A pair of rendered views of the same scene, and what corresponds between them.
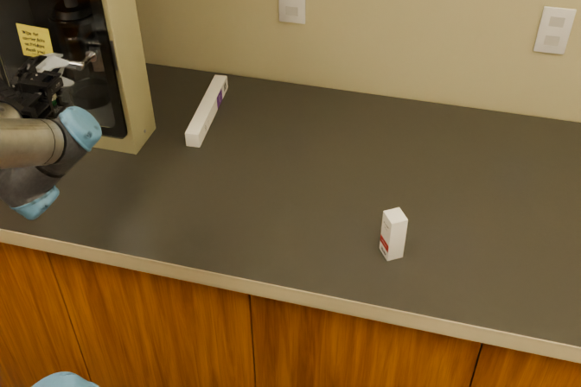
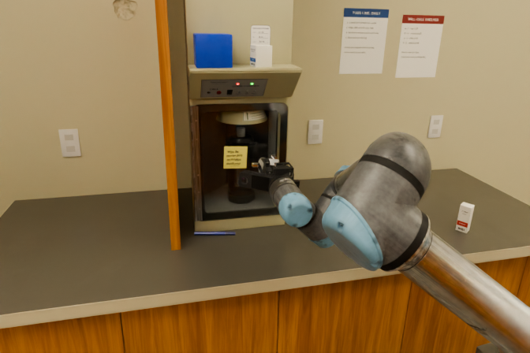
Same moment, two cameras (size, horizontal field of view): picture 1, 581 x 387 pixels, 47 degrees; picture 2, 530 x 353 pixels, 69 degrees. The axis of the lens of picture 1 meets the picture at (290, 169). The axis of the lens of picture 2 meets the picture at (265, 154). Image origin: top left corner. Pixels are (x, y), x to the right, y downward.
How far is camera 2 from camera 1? 1.07 m
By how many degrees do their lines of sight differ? 32
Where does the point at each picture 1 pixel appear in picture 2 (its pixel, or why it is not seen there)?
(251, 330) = (407, 304)
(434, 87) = not seen: hidden behind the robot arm
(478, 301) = (520, 236)
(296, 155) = not seen: hidden behind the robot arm
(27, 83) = (279, 169)
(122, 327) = (318, 342)
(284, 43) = (308, 157)
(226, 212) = not seen: hidden behind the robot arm
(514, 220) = (484, 205)
